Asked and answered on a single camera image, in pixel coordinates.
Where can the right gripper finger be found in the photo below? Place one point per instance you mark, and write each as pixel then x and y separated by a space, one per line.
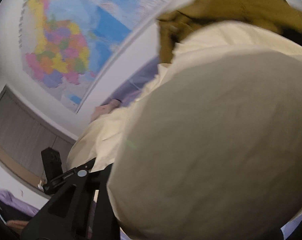
pixel 66 215

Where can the cream beige jacket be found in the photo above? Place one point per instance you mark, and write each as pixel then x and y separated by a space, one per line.
pixel 212 147

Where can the person left hand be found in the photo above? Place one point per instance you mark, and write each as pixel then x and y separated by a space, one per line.
pixel 17 224

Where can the grey wooden door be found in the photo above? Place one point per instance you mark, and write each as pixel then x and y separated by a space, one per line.
pixel 23 136

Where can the folded pink garment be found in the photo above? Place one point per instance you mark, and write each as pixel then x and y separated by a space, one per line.
pixel 105 109

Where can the purple plaid bed sheet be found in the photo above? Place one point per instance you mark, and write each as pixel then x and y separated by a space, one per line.
pixel 130 89

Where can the olive brown jacket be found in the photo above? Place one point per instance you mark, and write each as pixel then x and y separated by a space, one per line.
pixel 273 15

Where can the colourful wall map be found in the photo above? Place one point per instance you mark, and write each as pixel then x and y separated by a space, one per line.
pixel 67 45

